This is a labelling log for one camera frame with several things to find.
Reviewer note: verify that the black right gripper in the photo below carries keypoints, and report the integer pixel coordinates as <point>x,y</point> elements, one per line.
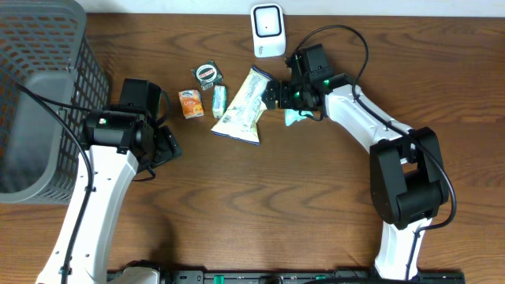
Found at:
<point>280,99</point>

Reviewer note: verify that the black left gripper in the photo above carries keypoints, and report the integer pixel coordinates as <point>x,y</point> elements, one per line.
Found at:
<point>166,143</point>

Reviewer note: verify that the teal candy wrapper packet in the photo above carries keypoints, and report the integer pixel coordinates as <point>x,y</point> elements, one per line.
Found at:
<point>292,116</point>

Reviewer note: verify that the small orange juice box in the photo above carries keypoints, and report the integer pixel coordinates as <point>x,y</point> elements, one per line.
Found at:
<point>191,104</point>

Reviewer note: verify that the large white snack bag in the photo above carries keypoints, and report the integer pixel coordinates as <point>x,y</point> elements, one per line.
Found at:
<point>239,121</point>

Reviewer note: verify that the small teal white box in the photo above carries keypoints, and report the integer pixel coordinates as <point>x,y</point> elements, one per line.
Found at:
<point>219,101</point>

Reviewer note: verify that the dark green round-label packet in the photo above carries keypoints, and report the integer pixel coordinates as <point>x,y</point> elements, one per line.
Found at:
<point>207,75</point>

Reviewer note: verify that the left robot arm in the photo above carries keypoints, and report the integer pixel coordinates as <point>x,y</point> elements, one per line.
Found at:
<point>116,143</point>

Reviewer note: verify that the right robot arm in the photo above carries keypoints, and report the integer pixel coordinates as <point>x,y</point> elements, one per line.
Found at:
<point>408,183</point>

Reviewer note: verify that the white barcode scanner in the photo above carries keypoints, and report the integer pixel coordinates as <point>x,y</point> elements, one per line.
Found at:
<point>268,30</point>

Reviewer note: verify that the grey plastic mesh basket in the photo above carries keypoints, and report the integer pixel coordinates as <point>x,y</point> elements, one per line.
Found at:
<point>44,48</point>

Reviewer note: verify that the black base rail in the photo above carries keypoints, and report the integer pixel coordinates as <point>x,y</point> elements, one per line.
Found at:
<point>341,275</point>

